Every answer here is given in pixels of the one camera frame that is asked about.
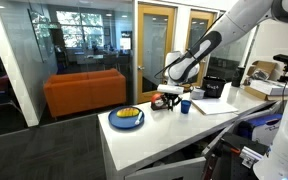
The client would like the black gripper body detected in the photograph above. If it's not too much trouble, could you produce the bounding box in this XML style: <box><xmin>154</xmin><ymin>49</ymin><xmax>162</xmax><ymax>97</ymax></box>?
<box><xmin>163</xmin><ymin>93</ymin><xmax>182</xmax><ymax>104</ymax></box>

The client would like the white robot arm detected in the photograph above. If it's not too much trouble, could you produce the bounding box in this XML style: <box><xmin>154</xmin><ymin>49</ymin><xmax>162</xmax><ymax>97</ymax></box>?
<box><xmin>167</xmin><ymin>0</ymin><xmax>288</xmax><ymax>180</ymax></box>

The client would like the dark blue cup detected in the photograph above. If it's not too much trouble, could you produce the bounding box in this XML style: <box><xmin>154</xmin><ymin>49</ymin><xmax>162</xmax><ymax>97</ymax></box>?
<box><xmin>181</xmin><ymin>100</ymin><xmax>191</xmax><ymax>114</ymax></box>

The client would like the red tape dispenser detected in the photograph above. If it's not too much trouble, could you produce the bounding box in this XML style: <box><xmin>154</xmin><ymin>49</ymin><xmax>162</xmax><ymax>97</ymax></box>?
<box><xmin>151</xmin><ymin>93</ymin><xmax>167</xmax><ymax>110</ymax></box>

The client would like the white notepad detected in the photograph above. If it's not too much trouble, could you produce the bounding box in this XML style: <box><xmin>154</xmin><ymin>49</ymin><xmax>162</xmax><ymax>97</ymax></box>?
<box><xmin>192</xmin><ymin>99</ymin><xmax>238</xmax><ymax>115</ymax></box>

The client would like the black basket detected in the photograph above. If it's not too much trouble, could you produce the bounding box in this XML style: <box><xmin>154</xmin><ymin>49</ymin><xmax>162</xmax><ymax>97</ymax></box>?
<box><xmin>202</xmin><ymin>76</ymin><xmax>226</xmax><ymax>98</ymax></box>

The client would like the yellow mango toy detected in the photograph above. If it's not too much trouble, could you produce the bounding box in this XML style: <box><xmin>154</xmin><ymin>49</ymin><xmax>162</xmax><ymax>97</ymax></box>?
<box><xmin>117</xmin><ymin>108</ymin><xmax>139</xmax><ymax>118</ymax></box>

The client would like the blue plate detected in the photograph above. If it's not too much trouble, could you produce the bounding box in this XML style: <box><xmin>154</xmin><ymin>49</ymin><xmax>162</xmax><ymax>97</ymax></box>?
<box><xmin>108</xmin><ymin>106</ymin><xmax>145</xmax><ymax>129</ymax></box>

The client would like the open cardboard box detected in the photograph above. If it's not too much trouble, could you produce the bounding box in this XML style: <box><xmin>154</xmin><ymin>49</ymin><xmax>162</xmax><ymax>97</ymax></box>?
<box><xmin>243</xmin><ymin>60</ymin><xmax>288</xmax><ymax>100</ymax></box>

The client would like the blue white box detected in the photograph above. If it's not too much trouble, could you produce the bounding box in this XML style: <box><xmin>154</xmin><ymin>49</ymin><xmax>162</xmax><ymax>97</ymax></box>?
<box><xmin>237</xmin><ymin>114</ymin><xmax>282</xmax><ymax>146</ymax></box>

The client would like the orange sofa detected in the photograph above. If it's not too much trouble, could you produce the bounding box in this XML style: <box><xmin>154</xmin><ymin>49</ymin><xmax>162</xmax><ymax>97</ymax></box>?
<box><xmin>43</xmin><ymin>69</ymin><xmax>126</xmax><ymax>118</ymax></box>

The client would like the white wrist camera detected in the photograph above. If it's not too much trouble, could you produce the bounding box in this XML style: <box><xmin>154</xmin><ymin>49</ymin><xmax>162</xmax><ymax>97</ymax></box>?
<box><xmin>157</xmin><ymin>84</ymin><xmax>184</xmax><ymax>95</ymax></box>

